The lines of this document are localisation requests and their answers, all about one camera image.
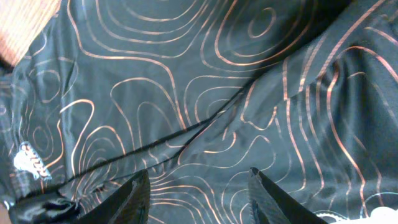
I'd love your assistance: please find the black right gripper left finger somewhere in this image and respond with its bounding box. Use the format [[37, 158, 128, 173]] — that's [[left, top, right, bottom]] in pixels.
[[74, 170, 150, 224]]

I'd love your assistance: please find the black orange patterned jersey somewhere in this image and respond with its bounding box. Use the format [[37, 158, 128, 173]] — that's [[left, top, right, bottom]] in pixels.
[[1, 0, 397, 223]]

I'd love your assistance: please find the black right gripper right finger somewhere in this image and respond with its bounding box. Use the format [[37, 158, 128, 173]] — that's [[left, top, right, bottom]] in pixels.
[[248, 167, 327, 224]]

